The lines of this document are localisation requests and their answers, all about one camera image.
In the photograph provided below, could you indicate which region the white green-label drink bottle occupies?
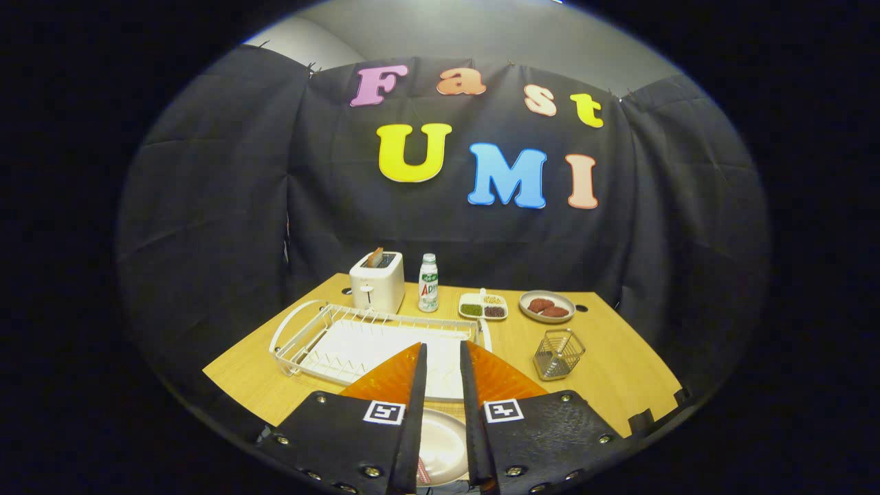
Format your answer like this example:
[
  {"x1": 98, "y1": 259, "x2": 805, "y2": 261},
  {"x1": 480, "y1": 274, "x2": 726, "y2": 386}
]
[{"x1": 418, "y1": 253, "x2": 439, "y2": 314}]

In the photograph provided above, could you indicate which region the white drain tray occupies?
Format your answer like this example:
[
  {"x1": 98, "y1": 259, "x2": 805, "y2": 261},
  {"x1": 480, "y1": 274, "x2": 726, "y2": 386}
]
[{"x1": 302, "y1": 320, "x2": 475, "y2": 403}]

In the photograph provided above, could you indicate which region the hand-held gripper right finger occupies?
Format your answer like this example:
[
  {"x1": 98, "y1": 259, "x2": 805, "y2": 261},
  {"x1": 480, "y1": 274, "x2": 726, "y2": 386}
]
[{"x1": 459, "y1": 340, "x2": 637, "y2": 495}]

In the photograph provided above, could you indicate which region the white toaster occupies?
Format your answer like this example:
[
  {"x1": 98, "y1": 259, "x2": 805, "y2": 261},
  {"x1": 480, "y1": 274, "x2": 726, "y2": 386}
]
[{"x1": 349, "y1": 252, "x2": 406, "y2": 315}]

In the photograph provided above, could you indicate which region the grey plate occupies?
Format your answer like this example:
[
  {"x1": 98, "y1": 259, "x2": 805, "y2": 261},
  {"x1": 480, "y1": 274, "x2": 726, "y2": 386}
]
[{"x1": 519, "y1": 290, "x2": 577, "y2": 324}]

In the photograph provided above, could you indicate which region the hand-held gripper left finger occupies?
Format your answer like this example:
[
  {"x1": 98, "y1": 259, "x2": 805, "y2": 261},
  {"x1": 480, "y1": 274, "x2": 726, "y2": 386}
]
[{"x1": 258, "y1": 342, "x2": 428, "y2": 495}]

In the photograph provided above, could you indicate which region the black backdrop cloth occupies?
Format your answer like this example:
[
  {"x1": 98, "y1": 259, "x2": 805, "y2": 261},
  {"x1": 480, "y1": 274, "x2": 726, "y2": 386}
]
[{"x1": 117, "y1": 45, "x2": 767, "y2": 413}]

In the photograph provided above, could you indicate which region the white wire dish rack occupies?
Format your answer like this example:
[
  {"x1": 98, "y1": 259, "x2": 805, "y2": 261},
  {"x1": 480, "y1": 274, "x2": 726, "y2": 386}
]
[{"x1": 269, "y1": 300, "x2": 492, "y2": 404}]

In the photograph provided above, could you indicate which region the white divided bean dish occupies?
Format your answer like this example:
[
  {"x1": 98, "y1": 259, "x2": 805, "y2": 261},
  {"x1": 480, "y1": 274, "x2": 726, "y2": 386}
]
[{"x1": 459, "y1": 289, "x2": 509, "y2": 321}]

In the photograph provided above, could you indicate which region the beige round plate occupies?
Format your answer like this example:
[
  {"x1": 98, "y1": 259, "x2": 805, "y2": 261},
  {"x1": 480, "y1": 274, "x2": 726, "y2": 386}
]
[{"x1": 416, "y1": 408, "x2": 470, "y2": 487}]

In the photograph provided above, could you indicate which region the metal wire basket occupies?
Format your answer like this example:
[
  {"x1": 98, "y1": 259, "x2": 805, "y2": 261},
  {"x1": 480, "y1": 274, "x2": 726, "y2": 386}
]
[{"x1": 533, "y1": 328, "x2": 586, "y2": 382}]

